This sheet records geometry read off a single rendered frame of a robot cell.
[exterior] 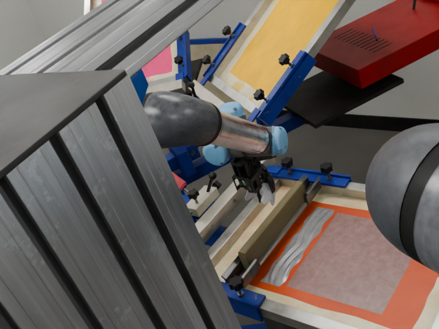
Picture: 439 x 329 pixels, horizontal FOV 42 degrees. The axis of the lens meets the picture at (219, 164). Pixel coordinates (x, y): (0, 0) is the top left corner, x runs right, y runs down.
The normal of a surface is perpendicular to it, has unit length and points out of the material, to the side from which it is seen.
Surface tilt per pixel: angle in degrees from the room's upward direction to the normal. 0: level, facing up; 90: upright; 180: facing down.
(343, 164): 0
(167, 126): 80
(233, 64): 32
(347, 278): 0
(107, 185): 90
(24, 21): 90
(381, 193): 63
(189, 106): 53
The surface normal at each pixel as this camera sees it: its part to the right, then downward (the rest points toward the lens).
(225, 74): -0.73, -0.44
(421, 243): -0.83, 0.43
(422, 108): -0.57, 0.59
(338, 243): -0.31, -0.80
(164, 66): -0.33, -0.38
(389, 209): -0.89, 0.15
